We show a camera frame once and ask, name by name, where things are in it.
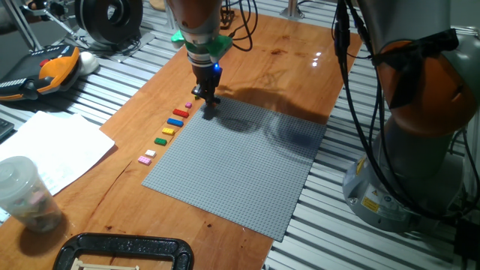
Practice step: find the dark green Lego brick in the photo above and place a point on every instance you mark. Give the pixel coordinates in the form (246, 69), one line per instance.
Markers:
(160, 141)

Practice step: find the wooden work board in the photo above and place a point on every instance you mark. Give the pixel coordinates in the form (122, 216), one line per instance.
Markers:
(262, 56)

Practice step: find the black metal C-clamp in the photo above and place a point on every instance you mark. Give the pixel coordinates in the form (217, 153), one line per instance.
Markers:
(123, 243)

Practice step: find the yellow Lego brick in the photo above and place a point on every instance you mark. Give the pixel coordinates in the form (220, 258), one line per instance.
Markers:
(168, 131)

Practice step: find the black computer keyboard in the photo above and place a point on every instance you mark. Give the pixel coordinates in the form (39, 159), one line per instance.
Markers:
(4, 129)

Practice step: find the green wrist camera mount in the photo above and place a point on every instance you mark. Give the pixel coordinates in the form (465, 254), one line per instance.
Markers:
(219, 47)

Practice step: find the orange black teach pendant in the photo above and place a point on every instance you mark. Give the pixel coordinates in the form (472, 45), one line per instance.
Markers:
(37, 71)

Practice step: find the light pink Lego brick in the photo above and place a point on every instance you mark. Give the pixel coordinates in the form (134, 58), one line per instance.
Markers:
(144, 160)

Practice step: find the small magenta Lego plate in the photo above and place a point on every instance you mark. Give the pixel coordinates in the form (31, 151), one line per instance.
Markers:
(188, 105)

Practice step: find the silver aluminium post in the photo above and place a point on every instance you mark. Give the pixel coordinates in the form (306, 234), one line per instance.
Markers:
(291, 11)

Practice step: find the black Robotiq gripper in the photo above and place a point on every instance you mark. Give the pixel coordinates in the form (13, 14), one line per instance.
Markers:
(207, 76)

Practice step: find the white computer mouse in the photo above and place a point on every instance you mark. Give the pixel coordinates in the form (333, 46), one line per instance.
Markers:
(89, 62)

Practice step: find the long red Lego brick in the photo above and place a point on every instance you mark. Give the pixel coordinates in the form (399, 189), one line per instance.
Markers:
(180, 113)

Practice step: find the small wooden compartment tray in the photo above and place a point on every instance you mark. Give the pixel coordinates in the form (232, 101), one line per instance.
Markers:
(101, 266)

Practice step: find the round wooden plate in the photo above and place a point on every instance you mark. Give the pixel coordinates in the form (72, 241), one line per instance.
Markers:
(157, 4)

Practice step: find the white Lego brick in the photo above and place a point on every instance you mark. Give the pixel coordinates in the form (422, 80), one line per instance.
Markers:
(150, 153)

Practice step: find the black round spool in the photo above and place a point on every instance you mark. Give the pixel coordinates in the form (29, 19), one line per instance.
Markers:
(90, 18)

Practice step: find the white paper sheets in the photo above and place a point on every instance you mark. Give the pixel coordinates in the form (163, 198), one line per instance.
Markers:
(56, 150)

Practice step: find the grey Lego baseplate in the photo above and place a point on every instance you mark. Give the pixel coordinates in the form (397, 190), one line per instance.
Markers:
(232, 165)

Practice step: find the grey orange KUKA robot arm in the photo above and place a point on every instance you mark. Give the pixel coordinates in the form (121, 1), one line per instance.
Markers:
(412, 93)

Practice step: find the blue Lego brick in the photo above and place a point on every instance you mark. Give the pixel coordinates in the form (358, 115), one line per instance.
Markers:
(175, 122)

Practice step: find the clear plastic cup with lid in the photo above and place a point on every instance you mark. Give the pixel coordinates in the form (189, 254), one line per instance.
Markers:
(26, 195)

